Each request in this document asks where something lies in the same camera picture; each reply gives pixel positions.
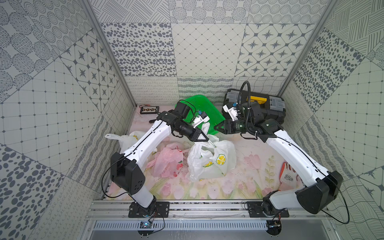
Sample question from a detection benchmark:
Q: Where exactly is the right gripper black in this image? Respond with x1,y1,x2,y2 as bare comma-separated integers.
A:
213,119,253,135

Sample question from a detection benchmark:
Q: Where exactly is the pink plastic bag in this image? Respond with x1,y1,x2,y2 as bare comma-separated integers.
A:
146,142,191,178

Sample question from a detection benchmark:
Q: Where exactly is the lemon print plastic bag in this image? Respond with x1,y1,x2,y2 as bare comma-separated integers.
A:
105,131,158,162

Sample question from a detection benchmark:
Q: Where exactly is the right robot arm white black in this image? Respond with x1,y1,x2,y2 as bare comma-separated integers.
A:
214,102,343,217

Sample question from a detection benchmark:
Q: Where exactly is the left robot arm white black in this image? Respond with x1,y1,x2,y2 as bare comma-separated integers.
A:
110,102,209,215

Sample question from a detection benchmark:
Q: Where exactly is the green plastic basket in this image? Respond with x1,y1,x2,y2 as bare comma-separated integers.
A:
180,95,225,135

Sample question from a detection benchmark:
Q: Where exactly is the black screw bit case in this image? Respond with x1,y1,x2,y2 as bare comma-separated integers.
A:
140,106,160,115

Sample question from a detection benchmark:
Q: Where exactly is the red white work glove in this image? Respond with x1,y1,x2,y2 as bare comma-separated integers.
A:
279,162,299,187

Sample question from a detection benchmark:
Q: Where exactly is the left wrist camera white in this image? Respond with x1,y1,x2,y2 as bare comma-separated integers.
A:
192,111,210,128

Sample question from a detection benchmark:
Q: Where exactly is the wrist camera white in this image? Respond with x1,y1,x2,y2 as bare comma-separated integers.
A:
223,103,239,122
192,111,210,128

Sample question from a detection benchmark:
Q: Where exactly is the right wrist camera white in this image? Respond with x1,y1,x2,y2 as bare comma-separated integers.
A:
223,103,239,122

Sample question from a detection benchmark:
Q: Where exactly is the black toolbox yellow handle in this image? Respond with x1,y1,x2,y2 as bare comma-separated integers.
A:
223,89,286,124

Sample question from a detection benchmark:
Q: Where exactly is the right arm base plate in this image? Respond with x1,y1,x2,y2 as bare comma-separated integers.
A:
244,201,290,218

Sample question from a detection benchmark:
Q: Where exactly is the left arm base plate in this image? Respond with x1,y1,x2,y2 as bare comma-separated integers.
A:
129,201,170,218

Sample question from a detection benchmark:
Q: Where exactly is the aluminium front rail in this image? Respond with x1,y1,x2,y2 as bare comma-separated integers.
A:
85,200,329,220

